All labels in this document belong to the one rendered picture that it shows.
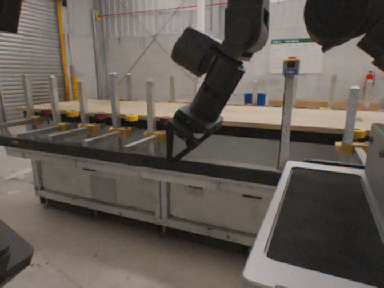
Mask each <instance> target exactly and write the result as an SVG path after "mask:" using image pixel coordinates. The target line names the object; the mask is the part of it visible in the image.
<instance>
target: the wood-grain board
mask: <svg viewBox="0 0 384 288"><path fill-rule="evenodd" d="M87 104H88V112H89V116H94V113H97V112H106V113H107V117H112V111H111V100H97V99H88V100H87ZM186 105H189V103H163V102H156V103H155V118H156V121H159V118H160V117H163V116H171V117H173V116H174V114H175V112H176V111H177V110H178V109H179V108H180V107H183V106H186ZM119 107H120V117H121V118H125V115H126V114H138V119H143V120H147V102H137V101H119ZM41 109H51V104H50V103H47V104H41V105H34V112H40V113H41ZM59 109H60V114H66V111H69V110H78V112H79V115H81V113H80V106H79V101H68V102H59ZM16 111H26V106H21V107H16ZM220 115H221V116H223V117H224V119H223V122H222V125H223V126H238V127H254V128H263V129H278V130H280V129H281V121H282V107H256V106H229V105H226V106H225V107H224V109H223V111H222V112H221V114H220ZM358 117H359V118H361V119H362V120H363V121H364V122H355V127H354V128H358V129H364V130H366V132H365V136H370V130H371V124H372V123H383V124H384V112H374V111H357V114H356V118H358ZM345 119H346V110H322V109H296V108H292V115H291V128H290V130H294V131H309V132H318V133H334V134H343V132H344V126H345Z"/></svg>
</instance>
